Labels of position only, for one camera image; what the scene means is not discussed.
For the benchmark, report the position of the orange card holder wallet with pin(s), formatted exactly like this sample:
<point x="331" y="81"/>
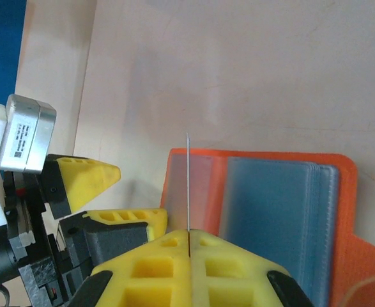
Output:
<point x="350" y="224"/>

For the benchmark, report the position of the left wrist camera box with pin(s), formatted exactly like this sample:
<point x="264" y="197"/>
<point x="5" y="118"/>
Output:
<point x="27" y="134"/>

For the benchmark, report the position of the thin plastic credit card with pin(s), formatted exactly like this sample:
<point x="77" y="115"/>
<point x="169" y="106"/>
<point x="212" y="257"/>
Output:
<point x="188" y="179"/>

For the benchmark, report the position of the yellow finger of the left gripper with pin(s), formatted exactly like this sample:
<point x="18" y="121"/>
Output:
<point x="85" y="182"/>
<point x="120" y="230"/>

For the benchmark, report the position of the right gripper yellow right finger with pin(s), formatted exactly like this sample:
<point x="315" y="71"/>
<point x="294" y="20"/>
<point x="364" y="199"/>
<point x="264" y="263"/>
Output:
<point x="232" y="278"/>

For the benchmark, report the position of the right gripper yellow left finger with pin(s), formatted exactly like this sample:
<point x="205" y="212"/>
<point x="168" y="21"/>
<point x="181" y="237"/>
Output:
<point x="149" y="275"/>

